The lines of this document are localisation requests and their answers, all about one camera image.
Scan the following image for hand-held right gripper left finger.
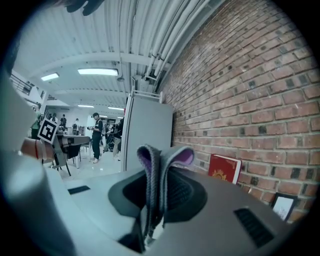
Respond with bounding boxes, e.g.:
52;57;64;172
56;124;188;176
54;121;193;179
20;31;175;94
49;170;148;252

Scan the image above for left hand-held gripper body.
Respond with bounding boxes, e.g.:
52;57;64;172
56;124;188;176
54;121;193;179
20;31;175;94
36;118;71;169

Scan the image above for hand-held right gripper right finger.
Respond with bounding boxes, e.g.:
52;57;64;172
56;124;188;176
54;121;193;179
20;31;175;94
149;169;292;256

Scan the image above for grey cloth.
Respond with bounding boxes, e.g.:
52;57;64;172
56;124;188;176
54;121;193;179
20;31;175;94
136;144;195;241

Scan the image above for person's left forearm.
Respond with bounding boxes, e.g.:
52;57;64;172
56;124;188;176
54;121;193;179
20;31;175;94
19;137;55;161

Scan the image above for grey work table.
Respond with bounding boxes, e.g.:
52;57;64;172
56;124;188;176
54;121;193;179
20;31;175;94
56;134;91;170

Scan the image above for short ceiling light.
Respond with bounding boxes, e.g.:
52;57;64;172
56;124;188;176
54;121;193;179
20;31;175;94
40;72;61;82

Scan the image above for red book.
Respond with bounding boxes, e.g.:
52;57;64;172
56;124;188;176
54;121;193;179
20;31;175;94
207;153;243;185

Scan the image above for long ceiling light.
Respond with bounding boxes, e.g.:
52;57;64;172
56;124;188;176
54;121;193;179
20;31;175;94
77;67;119;77

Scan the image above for white ceiling pipes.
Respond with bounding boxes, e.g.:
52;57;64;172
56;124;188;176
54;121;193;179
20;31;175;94
144;0;215;79

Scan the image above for red string bracelet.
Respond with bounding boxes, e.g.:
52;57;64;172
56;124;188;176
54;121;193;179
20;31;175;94
34;139;42;160

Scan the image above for black picture frame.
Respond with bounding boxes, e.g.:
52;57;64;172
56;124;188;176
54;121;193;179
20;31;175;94
271;192;298;222

